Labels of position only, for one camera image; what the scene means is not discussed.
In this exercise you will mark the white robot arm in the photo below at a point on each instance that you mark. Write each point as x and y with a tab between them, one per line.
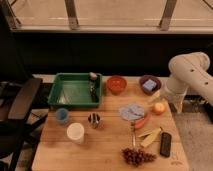
187	71

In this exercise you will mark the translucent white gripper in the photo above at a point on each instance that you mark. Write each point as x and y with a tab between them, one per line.
174	95

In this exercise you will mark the black office chair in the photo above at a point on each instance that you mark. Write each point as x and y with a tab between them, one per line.
14	129

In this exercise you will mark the purple grape bunch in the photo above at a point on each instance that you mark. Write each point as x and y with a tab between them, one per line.
137	157

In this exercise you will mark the metal utensil in tray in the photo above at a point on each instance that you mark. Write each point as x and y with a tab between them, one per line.
92	86

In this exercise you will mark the green plastic tray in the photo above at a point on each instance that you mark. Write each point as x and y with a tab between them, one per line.
71	90

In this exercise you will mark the red yellow apple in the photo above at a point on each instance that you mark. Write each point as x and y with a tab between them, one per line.
158	108

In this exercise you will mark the blue crumpled cloth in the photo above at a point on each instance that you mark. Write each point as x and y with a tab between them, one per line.
132	112

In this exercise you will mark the white plastic cup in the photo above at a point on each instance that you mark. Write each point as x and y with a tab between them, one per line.
75	132

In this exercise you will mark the black remote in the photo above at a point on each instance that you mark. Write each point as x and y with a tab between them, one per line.
165	146

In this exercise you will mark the red bowl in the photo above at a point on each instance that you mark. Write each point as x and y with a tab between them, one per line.
116	84

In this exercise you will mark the purple bowl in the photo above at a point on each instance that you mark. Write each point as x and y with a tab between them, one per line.
144	78

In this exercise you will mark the orange carrot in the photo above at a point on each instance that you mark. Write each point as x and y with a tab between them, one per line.
140	123

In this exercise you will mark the metal cup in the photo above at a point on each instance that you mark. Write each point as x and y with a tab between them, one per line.
94	120

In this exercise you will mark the blue plastic cup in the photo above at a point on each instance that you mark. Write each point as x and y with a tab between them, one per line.
62	115

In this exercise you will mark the yellow banana piece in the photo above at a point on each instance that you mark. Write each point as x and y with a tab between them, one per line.
149	137

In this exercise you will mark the blue sponge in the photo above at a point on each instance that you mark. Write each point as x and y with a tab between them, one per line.
149	85

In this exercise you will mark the metal spoon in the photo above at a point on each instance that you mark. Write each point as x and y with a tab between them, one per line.
133	135

